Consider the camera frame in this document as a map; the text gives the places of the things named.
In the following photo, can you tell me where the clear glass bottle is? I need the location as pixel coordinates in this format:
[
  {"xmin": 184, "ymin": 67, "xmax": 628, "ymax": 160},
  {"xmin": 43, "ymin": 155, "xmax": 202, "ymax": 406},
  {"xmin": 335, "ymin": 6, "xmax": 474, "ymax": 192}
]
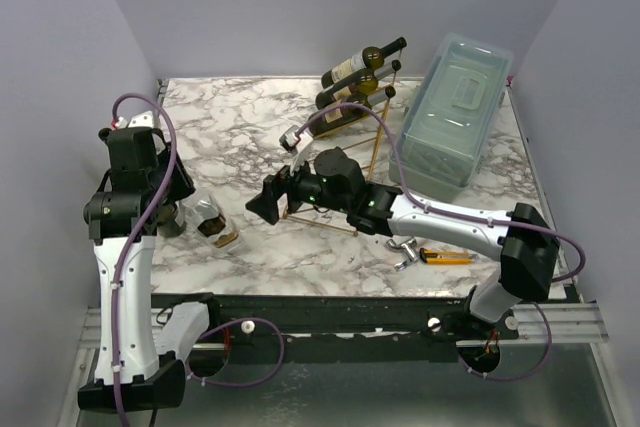
[{"xmin": 187, "ymin": 196, "xmax": 241, "ymax": 252}]

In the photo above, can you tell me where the wine bottle brown label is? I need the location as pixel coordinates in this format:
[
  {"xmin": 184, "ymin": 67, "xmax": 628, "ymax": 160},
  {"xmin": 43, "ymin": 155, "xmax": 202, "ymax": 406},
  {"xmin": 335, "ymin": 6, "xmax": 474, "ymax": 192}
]
[{"xmin": 315, "ymin": 59, "xmax": 402, "ymax": 110}]

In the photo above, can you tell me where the wine bottle white label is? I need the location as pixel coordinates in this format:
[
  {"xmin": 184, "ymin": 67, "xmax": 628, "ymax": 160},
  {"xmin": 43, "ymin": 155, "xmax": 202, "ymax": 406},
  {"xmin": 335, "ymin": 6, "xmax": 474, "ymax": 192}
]
[{"xmin": 321, "ymin": 37, "xmax": 407, "ymax": 88}]

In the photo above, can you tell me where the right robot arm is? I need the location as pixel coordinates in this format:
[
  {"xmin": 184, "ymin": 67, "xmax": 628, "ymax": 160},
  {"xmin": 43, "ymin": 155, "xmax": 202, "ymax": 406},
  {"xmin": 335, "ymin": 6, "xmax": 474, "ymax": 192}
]
[{"xmin": 245, "ymin": 148, "xmax": 559, "ymax": 339}]

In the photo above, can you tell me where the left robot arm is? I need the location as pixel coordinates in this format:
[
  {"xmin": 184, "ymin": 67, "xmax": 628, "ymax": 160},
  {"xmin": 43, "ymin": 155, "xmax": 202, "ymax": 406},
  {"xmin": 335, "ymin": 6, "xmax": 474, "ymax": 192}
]
[{"xmin": 77, "ymin": 127, "xmax": 222, "ymax": 414}]

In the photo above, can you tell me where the rear dark wine bottle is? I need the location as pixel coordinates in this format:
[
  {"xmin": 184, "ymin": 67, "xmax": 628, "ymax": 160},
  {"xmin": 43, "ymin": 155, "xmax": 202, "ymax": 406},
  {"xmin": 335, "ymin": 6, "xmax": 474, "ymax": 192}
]
[{"xmin": 157, "ymin": 202, "xmax": 186, "ymax": 238}]

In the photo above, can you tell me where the dark wine bottle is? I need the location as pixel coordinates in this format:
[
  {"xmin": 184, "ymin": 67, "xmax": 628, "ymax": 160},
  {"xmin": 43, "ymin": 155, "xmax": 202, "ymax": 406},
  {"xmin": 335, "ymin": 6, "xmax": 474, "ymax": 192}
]
[
  {"xmin": 98, "ymin": 128, "xmax": 112, "ymax": 143},
  {"xmin": 157, "ymin": 202, "xmax": 186, "ymax": 238}
]

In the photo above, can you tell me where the front dark wine bottle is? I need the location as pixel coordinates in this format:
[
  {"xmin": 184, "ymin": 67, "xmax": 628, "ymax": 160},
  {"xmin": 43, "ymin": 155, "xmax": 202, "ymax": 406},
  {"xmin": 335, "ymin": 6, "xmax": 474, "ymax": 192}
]
[{"xmin": 98, "ymin": 128, "xmax": 112, "ymax": 143}]

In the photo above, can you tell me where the yellow utility knife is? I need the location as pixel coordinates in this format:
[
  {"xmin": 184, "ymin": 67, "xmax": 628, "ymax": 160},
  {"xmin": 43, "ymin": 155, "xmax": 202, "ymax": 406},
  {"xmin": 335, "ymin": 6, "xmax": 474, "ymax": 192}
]
[{"xmin": 419, "ymin": 248, "xmax": 477, "ymax": 265}]

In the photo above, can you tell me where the translucent green plastic toolbox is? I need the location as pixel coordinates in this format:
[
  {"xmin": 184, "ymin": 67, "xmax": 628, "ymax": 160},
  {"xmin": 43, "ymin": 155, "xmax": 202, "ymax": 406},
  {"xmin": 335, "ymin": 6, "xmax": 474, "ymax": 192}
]
[{"xmin": 389, "ymin": 33, "xmax": 514, "ymax": 202}]

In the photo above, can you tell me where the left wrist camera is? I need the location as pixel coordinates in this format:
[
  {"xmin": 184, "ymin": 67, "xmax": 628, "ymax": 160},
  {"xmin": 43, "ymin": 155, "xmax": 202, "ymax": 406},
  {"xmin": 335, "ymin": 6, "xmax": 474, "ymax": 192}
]
[{"xmin": 128, "ymin": 111, "xmax": 157, "ymax": 128}]

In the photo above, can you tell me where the gold wire wine rack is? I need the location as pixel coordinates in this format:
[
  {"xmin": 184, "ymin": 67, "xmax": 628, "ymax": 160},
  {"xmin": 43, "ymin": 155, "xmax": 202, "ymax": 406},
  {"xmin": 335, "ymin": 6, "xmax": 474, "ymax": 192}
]
[{"xmin": 282, "ymin": 48, "xmax": 404, "ymax": 227}]

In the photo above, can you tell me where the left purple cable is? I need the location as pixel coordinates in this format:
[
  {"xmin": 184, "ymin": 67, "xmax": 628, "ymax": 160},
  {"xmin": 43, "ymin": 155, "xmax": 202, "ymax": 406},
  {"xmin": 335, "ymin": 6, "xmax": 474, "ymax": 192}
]
[{"xmin": 110, "ymin": 93, "xmax": 179, "ymax": 416}]

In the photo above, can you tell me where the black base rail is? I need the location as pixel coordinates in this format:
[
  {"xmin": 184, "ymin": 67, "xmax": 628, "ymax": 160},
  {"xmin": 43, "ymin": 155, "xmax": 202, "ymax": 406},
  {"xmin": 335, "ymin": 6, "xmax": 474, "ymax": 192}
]
[{"xmin": 151, "ymin": 293, "xmax": 518, "ymax": 365}]

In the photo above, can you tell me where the aluminium frame rail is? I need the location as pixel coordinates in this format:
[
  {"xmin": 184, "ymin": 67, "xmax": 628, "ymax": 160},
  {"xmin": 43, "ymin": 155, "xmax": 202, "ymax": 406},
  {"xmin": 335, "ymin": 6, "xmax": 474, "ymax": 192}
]
[{"xmin": 79, "ymin": 303, "xmax": 609, "ymax": 350}]

